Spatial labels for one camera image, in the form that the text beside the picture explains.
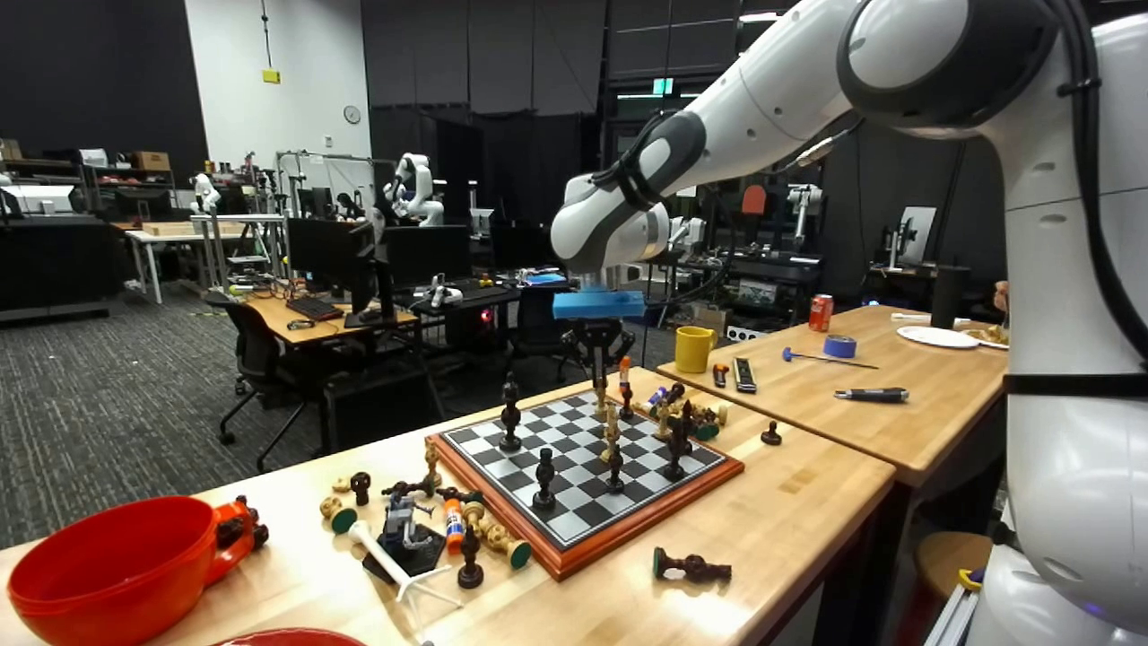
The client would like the purple toy tool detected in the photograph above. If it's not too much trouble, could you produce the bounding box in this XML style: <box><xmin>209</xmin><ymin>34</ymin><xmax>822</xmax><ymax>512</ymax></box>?
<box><xmin>645</xmin><ymin>384</ymin><xmax>684</xmax><ymax>413</ymax></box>

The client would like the black chess piece front board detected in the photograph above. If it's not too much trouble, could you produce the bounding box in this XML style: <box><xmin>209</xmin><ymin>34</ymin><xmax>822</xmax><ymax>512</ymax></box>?
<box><xmin>532</xmin><ymin>448</ymin><xmax>556</xmax><ymax>512</ymax></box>

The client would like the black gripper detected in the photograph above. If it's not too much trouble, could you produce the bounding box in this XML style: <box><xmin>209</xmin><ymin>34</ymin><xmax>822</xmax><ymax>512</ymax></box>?
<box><xmin>575</xmin><ymin>319</ymin><xmax>628</xmax><ymax>384</ymax></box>

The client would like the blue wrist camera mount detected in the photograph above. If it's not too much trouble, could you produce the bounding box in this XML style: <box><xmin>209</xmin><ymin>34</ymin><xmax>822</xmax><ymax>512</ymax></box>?
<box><xmin>553</xmin><ymin>291</ymin><xmax>645</xmax><ymax>319</ymax></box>

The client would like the light brown chess piece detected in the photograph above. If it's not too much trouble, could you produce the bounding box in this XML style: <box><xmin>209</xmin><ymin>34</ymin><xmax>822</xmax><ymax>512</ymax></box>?
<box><xmin>602</xmin><ymin>401</ymin><xmax>621</xmax><ymax>454</ymax></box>

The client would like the black office chair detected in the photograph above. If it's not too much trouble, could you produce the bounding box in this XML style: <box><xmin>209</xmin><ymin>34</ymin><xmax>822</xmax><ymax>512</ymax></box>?
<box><xmin>209</xmin><ymin>295</ymin><xmax>313</xmax><ymax>468</ymax></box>

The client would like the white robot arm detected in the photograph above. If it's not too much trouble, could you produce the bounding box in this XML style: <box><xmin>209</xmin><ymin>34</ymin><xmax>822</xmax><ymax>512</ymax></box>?
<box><xmin>549</xmin><ymin>0</ymin><xmax>1148</xmax><ymax>646</ymax></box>

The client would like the white plate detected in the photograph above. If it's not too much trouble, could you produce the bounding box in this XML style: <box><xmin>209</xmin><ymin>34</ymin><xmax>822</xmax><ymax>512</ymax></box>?
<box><xmin>898</xmin><ymin>328</ymin><xmax>978</xmax><ymax>352</ymax></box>

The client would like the computer monitor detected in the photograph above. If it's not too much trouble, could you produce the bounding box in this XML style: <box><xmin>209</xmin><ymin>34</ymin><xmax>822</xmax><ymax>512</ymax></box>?
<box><xmin>286</xmin><ymin>219</ymin><xmax>374</xmax><ymax>298</ymax></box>

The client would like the yellow cup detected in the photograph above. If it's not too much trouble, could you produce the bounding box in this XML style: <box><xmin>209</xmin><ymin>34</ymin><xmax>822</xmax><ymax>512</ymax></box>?
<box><xmin>675</xmin><ymin>328</ymin><xmax>713</xmax><ymax>377</ymax></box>

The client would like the brown toy with green wheels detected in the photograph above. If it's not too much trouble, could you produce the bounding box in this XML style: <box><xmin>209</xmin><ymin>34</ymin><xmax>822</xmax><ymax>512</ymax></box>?
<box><xmin>667</xmin><ymin>401</ymin><xmax>725</xmax><ymax>443</ymax></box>

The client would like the black chess piece on table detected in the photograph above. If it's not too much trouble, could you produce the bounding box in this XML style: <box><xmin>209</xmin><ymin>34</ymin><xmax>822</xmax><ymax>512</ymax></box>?
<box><xmin>654</xmin><ymin>549</ymin><xmax>731</xmax><ymax>584</ymax></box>

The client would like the red bowl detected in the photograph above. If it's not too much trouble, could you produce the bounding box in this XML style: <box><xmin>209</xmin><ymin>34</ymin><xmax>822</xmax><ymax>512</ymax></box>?
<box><xmin>9</xmin><ymin>494</ymin><xmax>215</xmax><ymax>646</ymax></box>

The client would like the black chess piece on board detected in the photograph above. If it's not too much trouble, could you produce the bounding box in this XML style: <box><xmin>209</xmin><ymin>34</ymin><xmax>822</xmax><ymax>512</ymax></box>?
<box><xmin>501</xmin><ymin>377</ymin><xmax>519</xmax><ymax>454</ymax></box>

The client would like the black pawn near table edge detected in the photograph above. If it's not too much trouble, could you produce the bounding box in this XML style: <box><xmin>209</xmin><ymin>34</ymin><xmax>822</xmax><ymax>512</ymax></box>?
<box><xmin>762</xmin><ymin>421</ymin><xmax>782</xmax><ymax>444</ymax></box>

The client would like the red can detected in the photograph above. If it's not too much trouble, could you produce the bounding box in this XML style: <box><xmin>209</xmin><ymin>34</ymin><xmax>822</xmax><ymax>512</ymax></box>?
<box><xmin>807</xmin><ymin>295</ymin><xmax>836</xmax><ymax>333</ymax></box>

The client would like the wooden chess board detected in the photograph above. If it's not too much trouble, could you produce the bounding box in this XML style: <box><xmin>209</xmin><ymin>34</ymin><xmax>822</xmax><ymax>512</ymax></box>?
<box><xmin>426</xmin><ymin>392</ymin><xmax>743</xmax><ymax>579</ymax></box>

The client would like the red plate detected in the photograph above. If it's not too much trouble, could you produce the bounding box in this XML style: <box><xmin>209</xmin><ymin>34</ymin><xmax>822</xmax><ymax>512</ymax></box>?
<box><xmin>212</xmin><ymin>627</ymin><xmax>361</xmax><ymax>646</ymax></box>

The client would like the black marker pen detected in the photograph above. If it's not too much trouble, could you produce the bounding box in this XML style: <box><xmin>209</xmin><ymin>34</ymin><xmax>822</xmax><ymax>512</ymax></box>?
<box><xmin>836</xmin><ymin>387</ymin><xmax>908</xmax><ymax>405</ymax></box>

